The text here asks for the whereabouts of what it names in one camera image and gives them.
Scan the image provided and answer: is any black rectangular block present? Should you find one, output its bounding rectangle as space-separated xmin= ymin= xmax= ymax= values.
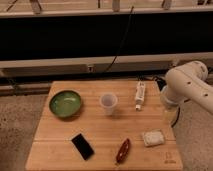
xmin=72 ymin=134 xmax=94 ymax=160

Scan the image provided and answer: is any black power adapter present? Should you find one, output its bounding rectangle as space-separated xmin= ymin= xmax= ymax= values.
xmin=157 ymin=80 xmax=166 ymax=91

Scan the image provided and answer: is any white tube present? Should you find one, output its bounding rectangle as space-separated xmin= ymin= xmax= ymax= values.
xmin=135 ymin=81 xmax=146 ymax=111

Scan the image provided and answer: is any white sponge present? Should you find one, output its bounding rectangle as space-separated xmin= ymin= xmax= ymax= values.
xmin=142 ymin=130 xmax=165 ymax=147

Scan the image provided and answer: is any wooden cutting board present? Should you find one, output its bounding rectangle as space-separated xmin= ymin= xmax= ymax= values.
xmin=26 ymin=80 xmax=183 ymax=171

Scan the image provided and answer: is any green ceramic bowl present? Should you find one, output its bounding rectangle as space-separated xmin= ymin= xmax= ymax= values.
xmin=49 ymin=90 xmax=82 ymax=118

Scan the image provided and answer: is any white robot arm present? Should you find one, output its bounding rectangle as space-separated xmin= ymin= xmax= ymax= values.
xmin=160 ymin=61 xmax=213 ymax=126

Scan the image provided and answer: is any black hanging cable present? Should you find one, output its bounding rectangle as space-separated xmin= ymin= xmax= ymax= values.
xmin=103 ymin=5 xmax=135 ymax=73

